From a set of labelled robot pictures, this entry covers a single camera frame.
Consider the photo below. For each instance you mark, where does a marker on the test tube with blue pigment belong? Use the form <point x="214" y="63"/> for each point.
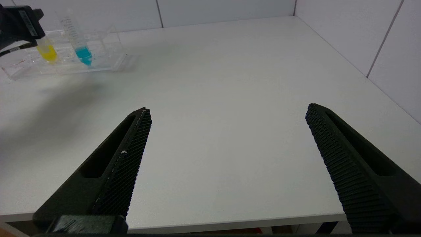
<point x="84" y="54"/>

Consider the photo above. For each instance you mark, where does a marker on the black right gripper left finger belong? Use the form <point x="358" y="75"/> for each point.
<point x="98" y="177"/>

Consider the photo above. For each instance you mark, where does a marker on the test tube with yellow pigment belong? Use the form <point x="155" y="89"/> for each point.
<point x="48" y="52"/>

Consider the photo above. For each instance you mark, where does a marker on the clear acrylic test tube rack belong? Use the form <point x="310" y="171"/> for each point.
<point x="105" y="52"/>

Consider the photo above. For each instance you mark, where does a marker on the finger of the black labelled left gripper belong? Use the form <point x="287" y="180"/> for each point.
<point x="13" y="26"/>

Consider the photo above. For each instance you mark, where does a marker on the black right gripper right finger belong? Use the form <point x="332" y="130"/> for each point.
<point x="358" y="171"/>

